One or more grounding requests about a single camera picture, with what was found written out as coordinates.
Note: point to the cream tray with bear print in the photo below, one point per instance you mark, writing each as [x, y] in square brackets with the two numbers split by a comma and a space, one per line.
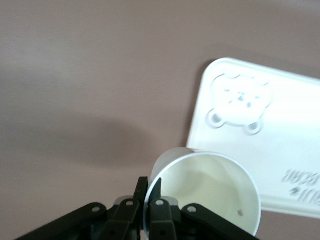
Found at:
[275, 140]

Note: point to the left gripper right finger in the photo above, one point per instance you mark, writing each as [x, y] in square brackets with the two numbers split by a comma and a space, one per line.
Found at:
[165, 220]

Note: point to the white IKEA cup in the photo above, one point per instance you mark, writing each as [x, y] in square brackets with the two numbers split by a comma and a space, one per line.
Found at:
[212, 190]

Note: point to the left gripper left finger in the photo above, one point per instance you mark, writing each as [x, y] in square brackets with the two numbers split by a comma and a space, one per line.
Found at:
[120, 220]

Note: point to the brown table cover sheet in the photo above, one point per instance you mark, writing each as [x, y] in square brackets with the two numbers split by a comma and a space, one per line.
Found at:
[75, 75]

